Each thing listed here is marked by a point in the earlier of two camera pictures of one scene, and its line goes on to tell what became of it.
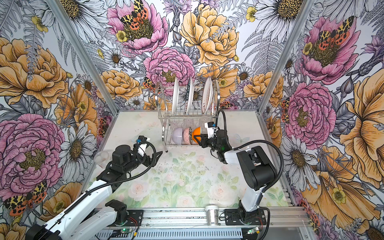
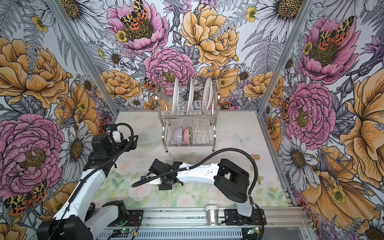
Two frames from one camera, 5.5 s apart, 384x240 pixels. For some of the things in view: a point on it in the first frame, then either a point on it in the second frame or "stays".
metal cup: (212, 214) stays
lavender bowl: (177, 135) stays
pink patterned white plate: (207, 96) stays
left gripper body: (145, 160) → (124, 147)
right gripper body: (211, 143) → (164, 185)
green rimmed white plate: (175, 97) stays
